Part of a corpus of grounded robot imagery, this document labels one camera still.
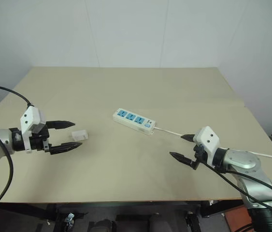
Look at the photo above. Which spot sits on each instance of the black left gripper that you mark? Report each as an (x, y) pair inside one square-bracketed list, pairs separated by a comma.
[(37, 143)]

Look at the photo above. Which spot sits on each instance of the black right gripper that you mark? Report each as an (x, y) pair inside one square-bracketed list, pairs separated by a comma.
[(198, 154)]

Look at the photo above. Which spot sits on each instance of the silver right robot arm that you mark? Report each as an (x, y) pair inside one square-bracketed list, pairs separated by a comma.
[(247, 166)]

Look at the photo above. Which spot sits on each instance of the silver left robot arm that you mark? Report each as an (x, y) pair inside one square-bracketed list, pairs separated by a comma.
[(1, 141)]

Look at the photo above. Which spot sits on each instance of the white plug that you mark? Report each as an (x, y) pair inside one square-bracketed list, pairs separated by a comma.
[(79, 135)]

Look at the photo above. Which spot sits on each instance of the white power strip blue sockets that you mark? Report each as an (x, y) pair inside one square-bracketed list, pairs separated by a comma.
[(133, 120)]

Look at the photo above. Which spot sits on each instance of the metal caster wheel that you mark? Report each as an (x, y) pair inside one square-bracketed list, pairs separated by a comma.
[(69, 217)]

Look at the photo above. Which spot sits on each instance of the dark rounded shape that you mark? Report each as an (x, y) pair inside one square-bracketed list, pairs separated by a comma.
[(103, 226)]

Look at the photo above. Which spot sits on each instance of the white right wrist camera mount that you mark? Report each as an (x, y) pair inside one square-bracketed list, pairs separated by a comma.
[(208, 140)]

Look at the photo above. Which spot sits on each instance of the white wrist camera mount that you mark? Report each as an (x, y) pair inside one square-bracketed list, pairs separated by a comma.
[(208, 140), (30, 118)]

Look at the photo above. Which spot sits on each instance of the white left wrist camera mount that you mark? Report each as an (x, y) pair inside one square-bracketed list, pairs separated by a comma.
[(30, 118)]

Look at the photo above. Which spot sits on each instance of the black table frame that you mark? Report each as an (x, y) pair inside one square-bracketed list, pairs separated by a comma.
[(116, 201)]

